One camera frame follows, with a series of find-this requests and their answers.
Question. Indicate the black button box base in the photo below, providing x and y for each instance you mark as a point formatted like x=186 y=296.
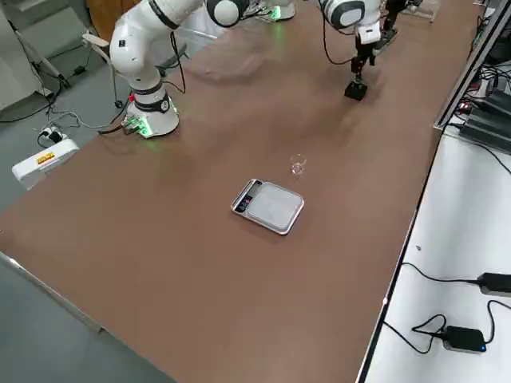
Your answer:
x=356 y=92

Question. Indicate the white control box yellow label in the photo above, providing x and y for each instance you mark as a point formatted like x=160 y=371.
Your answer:
x=44 y=161

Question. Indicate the small black box blue light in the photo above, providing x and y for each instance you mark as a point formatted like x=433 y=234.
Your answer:
x=465 y=338

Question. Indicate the black power supply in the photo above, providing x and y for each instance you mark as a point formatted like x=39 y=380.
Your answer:
x=487 y=129
x=499 y=99

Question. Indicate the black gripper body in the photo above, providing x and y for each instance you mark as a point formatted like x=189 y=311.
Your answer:
x=365 y=52
x=394 y=16

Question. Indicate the white desk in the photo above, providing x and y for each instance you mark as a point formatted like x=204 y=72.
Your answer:
x=459 y=239

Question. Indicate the white power strip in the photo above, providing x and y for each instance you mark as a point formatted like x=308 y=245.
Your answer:
x=52 y=133

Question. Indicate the black power adapter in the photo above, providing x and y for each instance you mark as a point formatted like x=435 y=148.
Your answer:
x=497 y=283

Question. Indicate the aluminium post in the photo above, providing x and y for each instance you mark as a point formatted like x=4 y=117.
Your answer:
x=463 y=72

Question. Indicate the white electronic scale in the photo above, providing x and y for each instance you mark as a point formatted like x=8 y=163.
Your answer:
x=271 y=207

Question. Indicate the clear measuring cup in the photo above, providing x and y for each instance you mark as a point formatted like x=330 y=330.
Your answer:
x=298 y=164

